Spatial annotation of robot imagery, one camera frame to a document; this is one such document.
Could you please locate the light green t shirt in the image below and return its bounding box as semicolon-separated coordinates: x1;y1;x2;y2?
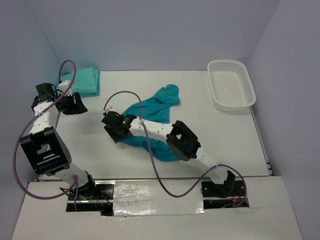
59;66;101;95

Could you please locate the dark teal t shirt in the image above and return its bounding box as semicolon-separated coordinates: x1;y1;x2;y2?
121;84;180;162

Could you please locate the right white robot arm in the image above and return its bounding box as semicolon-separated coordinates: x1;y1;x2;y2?
102;110;220;198

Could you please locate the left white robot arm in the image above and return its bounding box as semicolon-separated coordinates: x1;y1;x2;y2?
19;80;98;200

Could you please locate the silver tape patch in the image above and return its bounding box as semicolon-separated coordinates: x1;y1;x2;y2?
113;180;205;217

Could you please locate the white plastic laundry basket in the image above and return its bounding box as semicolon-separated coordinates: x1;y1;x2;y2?
207;59;256;112

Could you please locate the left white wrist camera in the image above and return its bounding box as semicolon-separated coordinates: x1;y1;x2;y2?
57;80;73;97

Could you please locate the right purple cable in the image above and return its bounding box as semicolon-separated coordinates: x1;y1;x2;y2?
102;90;249;208

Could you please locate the purple cable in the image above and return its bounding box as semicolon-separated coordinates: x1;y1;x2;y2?
11;59;80;213
102;90;249;208

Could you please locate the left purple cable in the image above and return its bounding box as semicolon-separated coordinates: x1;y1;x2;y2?
11;59;80;213

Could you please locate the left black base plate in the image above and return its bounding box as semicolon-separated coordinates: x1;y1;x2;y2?
66;183;114;217

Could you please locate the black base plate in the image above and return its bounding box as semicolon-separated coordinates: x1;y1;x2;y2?
200;180;245;210
66;183;114;217

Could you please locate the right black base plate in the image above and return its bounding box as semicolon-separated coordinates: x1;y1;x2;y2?
200;180;245;210

